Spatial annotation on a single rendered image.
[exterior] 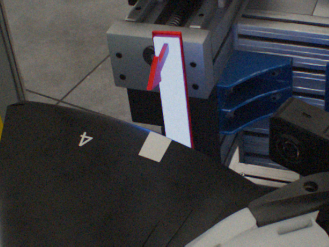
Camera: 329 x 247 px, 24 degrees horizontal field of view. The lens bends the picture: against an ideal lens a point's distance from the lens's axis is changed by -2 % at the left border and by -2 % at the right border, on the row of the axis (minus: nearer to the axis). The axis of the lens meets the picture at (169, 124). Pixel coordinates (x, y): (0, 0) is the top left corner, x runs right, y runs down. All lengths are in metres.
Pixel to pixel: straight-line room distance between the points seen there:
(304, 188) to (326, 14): 0.70
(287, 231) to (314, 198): 0.02
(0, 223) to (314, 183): 0.20
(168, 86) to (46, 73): 2.10
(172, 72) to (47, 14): 2.45
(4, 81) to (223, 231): 1.58
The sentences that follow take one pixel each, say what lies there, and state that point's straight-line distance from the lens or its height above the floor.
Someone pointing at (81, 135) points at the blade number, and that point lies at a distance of 0.56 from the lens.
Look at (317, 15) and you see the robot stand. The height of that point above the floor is 0.95.
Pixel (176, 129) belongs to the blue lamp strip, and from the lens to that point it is 0.69.
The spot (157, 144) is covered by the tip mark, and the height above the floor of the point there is 1.16.
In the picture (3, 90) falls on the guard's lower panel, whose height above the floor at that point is 0.43.
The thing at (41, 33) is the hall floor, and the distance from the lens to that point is 2.98.
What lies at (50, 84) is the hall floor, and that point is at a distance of 2.68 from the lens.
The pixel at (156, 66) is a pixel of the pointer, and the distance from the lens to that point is 0.60.
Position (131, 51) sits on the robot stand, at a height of 0.97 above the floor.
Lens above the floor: 1.53
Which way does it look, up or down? 39 degrees down
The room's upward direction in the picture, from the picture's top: 7 degrees counter-clockwise
